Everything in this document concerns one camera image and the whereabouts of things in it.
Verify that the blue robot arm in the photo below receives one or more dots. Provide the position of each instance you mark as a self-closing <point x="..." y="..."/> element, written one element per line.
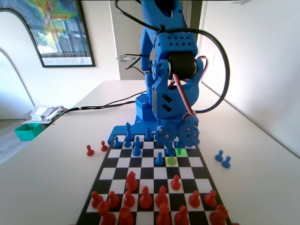
<point x="178" y="44"/>

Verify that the blue rook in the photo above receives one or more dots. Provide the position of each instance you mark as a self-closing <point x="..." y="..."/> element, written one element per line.
<point x="148" y="135"/>

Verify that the blue pawn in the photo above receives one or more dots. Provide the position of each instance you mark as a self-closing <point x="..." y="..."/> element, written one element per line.
<point x="127" y="144"/>
<point x="226" y="162"/>
<point x="219" y="156"/>
<point x="159" y="161"/>
<point x="137" y="139"/>
<point x="116" y="143"/>

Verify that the blue king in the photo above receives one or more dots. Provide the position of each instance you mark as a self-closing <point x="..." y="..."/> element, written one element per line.
<point x="128" y="131"/>

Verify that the black white chessboard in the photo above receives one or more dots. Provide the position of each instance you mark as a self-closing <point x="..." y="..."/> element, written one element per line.
<point x="150" y="173"/>

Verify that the red pawn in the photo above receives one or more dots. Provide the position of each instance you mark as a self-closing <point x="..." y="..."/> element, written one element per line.
<point x="96" y="200"/>
<point x="129" y="200"/>
<point x="211" y="199"/>
<point x="113" y="200"/>
<point x="175" y="184"/>
<point x="103" y="147"/>
<point x="89" y="152"/>
<point x="194" y="200"/>

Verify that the red bishop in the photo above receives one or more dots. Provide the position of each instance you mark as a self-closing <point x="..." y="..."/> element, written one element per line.
<point x="181" y="216"/>
<point x="145" y="200"/>

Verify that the red queen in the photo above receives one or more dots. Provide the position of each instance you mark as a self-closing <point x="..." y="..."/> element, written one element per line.
<point x="163" y="215"/>

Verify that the white door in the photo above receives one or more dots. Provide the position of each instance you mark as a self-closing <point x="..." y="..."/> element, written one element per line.
<point x="126" y="35"/>

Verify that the black framed poster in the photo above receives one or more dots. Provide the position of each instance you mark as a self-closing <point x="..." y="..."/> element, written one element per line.
<point x="65" y="35"/>

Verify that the green plastic box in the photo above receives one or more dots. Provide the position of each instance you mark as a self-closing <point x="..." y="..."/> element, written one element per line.
<point x="28" y="134"/>

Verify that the white arched panel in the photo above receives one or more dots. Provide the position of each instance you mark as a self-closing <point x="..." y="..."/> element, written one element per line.
<point x="11" y="70"/>

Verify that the blue arm base plate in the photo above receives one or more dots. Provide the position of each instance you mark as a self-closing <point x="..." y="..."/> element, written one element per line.
<point x="140" y="127"/>

